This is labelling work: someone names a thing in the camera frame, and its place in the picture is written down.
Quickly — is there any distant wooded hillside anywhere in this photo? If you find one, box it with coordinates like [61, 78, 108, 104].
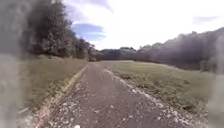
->
[98, 27, 224, 73]

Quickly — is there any grey gravel path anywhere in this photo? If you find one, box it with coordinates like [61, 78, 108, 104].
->
[43, 61, 198, 128]

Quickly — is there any pale stone path edging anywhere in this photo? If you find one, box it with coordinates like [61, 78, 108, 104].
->
[31, 63, 89, 128]

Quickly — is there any green grass field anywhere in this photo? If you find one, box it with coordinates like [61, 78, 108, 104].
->
[96, 59, 221, 123]

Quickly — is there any row of trees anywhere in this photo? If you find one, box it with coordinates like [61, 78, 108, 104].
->
[19, 0, 104, 62]

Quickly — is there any grass verge with dry patches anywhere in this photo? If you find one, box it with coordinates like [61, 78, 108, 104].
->
[13, 54, 88, 116]

